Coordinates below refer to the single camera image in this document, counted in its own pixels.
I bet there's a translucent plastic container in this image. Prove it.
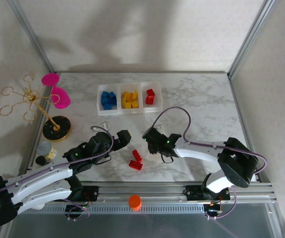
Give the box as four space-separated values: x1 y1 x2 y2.
97 84 121 117
141 81 163 113
119 83 143 115

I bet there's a gold glass rack black base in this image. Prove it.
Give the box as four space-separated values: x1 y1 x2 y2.
0 73 72 142

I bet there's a silver tin can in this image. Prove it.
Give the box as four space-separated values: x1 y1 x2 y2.
37 141 57 161

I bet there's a small black round object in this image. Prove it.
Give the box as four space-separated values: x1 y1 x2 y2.
35 155 48 166

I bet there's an orange plastic cylinder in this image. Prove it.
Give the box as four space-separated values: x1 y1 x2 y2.
128 194 142 211

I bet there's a pink plastic wine glass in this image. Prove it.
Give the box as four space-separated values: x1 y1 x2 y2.
41 72 71 110

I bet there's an aluminium mounting rail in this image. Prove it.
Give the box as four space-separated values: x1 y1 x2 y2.
8 182 274 206

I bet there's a grey slotted cable duct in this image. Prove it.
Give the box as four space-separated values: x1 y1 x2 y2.
20 204 207 215

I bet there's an aluminium frame post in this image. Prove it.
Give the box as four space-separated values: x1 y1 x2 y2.
228 0 278 79
7 0 56 74

